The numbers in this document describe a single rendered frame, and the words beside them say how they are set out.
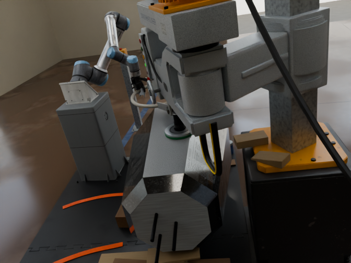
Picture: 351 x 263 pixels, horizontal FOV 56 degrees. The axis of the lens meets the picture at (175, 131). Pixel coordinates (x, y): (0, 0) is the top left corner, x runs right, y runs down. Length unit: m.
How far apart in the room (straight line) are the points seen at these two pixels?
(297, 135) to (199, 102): 0.79
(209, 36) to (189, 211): 1.02
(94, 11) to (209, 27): 8.44
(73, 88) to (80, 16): 6.62
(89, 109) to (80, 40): 6.91
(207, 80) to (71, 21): 8.74
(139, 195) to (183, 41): 0.98
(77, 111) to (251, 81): 2.04
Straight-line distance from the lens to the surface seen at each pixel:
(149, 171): 1.91
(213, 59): 1.36
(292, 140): 2.00
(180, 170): 1.86
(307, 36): 1.76
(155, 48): 1.96
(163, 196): 1.84
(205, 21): 1.24
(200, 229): 1.98
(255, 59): 1.57
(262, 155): 1.99
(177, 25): 1.21
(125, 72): 4.20
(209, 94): 1.39
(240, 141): 2.10
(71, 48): 10.19
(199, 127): 1.42
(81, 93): 3.28
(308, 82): 1.85
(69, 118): 3.32
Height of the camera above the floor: 1.87
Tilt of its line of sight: 26 degrees down
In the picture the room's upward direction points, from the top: 11 degrees counter-clockwise
